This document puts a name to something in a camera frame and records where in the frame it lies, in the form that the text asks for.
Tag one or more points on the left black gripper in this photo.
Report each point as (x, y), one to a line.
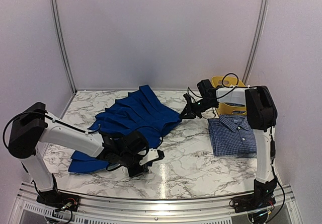
(133, 173)

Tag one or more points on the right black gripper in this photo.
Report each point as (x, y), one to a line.
(189, 109)

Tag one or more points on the blue pleated skirt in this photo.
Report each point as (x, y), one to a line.
(142, 111)

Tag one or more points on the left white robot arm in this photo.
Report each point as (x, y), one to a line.
(24, 131)

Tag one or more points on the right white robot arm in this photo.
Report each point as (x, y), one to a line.
(261, 115)

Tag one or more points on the yellow plastic basket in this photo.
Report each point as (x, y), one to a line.
(217, 82)

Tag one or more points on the blue checked folded shirt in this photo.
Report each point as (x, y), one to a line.
(231, 135)

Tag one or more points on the grey-blue crumpled garment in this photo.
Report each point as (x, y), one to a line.
(237, 108)

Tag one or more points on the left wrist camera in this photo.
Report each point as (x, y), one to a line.
(153, 155)

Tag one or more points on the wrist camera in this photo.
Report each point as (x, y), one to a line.
(204, 86)
(153, 155)

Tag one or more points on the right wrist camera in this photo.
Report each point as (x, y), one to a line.
(204, 86)

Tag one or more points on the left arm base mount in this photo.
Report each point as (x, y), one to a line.
(63, 202)

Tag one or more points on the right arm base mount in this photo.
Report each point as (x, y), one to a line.
(249, 202)

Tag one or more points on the aluminium table front rail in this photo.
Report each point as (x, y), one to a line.
(100, 209)

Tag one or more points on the right aluminium wall profile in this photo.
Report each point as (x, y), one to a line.
(256, 40)

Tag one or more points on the aluminium wall profile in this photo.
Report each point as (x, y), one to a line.
(61, 45)
(256, 40)

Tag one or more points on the left aluminium wall profile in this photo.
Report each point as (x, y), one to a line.
(61, 45)

